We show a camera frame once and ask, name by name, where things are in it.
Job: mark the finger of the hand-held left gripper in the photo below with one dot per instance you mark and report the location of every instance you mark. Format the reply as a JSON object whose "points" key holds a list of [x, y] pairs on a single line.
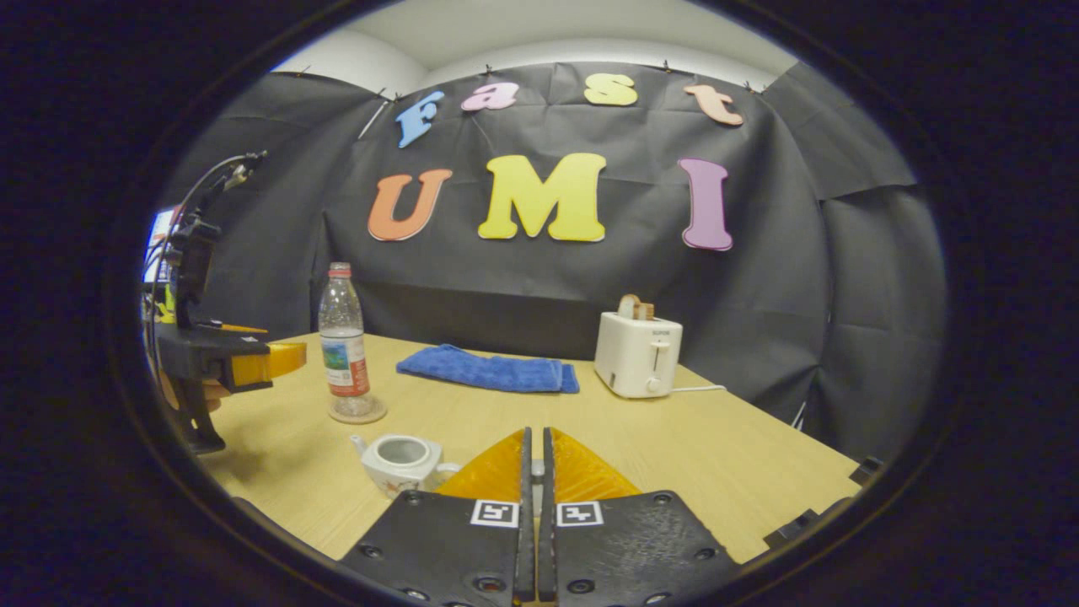
{"points": [[270, 362]]}

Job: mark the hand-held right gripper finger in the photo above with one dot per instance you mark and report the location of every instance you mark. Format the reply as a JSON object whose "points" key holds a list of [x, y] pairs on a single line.
{"points": [[546, 539], [528, 539]]}

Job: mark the white teacup lid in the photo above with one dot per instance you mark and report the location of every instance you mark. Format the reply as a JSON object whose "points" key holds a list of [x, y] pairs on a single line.
{"points": [[537, 489]]}

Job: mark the clear plastic water bottle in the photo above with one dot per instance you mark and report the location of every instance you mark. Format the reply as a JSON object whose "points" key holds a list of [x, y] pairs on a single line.
{"points": [[344, 337]]}

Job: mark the round wooden coaster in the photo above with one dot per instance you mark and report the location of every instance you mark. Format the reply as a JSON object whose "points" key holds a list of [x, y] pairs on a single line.
{"points": [[375, 413]]}

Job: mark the white floral teacup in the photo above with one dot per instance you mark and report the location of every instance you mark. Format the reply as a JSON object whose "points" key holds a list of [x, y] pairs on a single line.
{"points": [[400, 468]]}

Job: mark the computer monitor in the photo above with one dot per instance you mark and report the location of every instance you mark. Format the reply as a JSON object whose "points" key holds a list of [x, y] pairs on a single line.
{"points": [[160, 240]]}

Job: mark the blue folded towel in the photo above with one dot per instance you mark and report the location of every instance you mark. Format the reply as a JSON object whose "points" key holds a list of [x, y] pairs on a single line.
{"points": [[489, 369]]}

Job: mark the white toaster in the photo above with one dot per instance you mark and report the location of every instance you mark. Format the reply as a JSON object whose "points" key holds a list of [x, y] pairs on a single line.
{"points": [[636, 358]]}

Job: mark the toast slice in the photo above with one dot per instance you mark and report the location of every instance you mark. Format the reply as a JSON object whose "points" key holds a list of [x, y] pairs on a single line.
{"points": [[646, 311], [629, 307]]}

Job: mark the black backdrop cloth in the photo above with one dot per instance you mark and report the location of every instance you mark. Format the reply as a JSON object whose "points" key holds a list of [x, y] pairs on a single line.
{"points": [[590, 287]]}

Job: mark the black table edge clamp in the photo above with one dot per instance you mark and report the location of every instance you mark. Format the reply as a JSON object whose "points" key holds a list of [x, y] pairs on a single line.
{"points": [[866, 470], [805, 524]]}

